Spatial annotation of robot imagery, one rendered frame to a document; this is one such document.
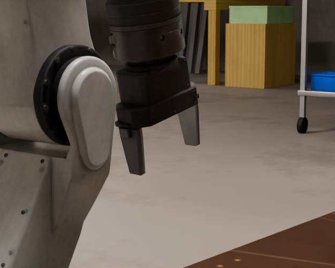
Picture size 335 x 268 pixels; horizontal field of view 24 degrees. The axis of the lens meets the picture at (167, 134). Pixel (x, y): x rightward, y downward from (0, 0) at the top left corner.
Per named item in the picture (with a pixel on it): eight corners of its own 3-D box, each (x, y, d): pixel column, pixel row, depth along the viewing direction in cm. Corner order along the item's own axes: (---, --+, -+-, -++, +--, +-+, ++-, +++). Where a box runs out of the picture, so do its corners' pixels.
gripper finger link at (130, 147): (130, 170, 96) (122, 123, 94) (149, 174, 94) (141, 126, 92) (121, 175, 95) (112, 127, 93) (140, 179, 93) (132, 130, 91)
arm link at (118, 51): (152, 132, 89) (136, 31, 86) (95, 124, 96) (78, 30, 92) (218, 100, 98) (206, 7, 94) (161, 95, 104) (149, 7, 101)
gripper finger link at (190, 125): (200, 147, 101) (193, 101, 99) (181, 143, 103) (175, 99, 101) (207, 142, 102) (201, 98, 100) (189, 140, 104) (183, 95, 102)
